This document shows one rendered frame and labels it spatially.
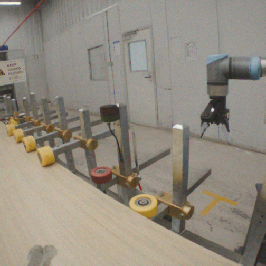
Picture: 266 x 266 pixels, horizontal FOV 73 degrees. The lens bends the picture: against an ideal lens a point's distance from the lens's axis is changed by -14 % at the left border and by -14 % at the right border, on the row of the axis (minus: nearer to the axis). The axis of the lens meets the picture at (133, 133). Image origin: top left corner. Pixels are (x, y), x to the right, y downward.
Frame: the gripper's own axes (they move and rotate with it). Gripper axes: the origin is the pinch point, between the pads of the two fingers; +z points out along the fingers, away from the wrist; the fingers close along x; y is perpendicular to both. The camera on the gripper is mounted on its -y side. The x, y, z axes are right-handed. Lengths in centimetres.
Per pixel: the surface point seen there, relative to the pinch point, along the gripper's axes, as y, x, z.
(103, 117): -42.4, 17.6, -17.5
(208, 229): 41, 17, 94
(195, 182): -18.2, -2.6, 10.3
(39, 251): -76, -2, 3
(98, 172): -44.8, 21.9, 3.2
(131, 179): -35.9, 14.3, 7.2
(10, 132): -63, 117, 0
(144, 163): -21.5, 22.0, 8.3
